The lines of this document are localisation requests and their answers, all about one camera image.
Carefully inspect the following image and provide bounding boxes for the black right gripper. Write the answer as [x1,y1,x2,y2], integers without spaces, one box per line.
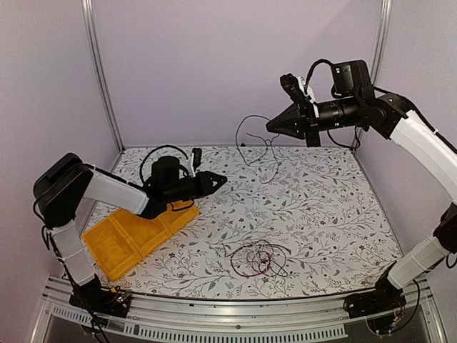
[267,95,361,146]

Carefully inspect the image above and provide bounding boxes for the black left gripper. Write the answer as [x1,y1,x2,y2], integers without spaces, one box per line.
[164,171,228,204]

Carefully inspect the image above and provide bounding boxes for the red thin cable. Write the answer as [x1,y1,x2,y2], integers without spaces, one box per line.
[230,244,292,278]

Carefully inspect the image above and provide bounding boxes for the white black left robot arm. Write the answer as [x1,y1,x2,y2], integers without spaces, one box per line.
[32,152,228,310]

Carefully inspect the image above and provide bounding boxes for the left arm base electronics board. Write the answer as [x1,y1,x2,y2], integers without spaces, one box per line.
[69,284,132,318]

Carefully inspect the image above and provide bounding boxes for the right arm base electronics board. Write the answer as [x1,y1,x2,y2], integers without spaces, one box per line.
[343,283,421,337]

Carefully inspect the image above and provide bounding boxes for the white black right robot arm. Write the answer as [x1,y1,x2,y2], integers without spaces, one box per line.
[266,59,456,312]

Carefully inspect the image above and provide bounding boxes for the floral patterned table mat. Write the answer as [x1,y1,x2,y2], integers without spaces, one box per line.
[116,146,401,299]

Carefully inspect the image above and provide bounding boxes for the yellow divided plastic bin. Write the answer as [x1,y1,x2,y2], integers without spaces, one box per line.
[82,201,199,282]

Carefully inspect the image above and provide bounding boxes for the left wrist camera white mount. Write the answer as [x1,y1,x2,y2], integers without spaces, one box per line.
[186,147,202,177]

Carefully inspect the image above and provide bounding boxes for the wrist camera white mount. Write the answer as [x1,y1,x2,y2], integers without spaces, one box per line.
[186,147,202,177]
[279,74,319,119]

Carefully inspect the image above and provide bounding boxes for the black braided left camera cable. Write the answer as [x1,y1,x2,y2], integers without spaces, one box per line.
[138,144,190,187]

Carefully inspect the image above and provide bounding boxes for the black braided camera cable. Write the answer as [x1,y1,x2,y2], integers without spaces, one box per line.
[138,144,190,187]
[303,59,336,90]

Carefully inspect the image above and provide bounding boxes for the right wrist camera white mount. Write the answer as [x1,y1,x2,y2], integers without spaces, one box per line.
[279,74,319,119]

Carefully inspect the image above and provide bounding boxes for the black braided right camera cable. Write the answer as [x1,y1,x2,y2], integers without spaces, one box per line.
[303,59,336,90]

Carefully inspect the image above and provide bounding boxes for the aluminium right corner post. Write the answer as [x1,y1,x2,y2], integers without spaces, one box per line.
[351,0,393,153]

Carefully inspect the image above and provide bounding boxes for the aluminium corner post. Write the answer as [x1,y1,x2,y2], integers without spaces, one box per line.
[351,0,393,153]
[81,0,125,152]

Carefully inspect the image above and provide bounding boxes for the aluminium front frame rail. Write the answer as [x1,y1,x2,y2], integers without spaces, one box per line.
[31,277,450,342]

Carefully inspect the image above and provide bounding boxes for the aluminium left corner post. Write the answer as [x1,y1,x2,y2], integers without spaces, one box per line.
[81,0,125,152]

